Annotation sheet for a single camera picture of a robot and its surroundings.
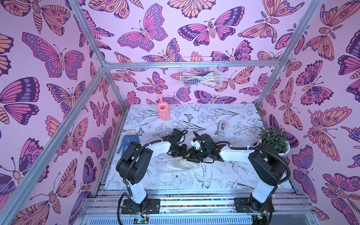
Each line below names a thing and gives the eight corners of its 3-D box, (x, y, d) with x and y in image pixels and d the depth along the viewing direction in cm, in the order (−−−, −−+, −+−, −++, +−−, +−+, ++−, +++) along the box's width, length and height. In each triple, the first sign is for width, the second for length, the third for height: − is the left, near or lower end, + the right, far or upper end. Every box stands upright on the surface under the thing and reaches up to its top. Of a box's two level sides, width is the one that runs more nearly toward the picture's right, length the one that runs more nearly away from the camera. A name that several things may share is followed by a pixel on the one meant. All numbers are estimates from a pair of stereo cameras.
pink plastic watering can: (157, 123, 112) (155, 112, 103) (160, 105, 124) (158, 95, 115) (169, 122, 112) (168, 112, 103) (170, 105, 124) (169, 95, 115)
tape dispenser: (217, 136, 104) (219, 132, 100) (219, 124, 111) (220, 120, 107) (224, 137, 103) (226, 134, 99) (225, 125, 110) (227, 121, 106)
